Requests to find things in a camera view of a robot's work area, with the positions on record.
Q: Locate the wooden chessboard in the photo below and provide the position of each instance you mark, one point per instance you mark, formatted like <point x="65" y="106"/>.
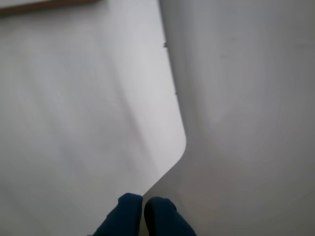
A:
<point x="24" y="10"/>

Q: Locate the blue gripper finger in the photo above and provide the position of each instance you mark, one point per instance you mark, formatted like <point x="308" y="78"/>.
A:
<point x="123" y="216"/>
<point x="162" y="218"/>

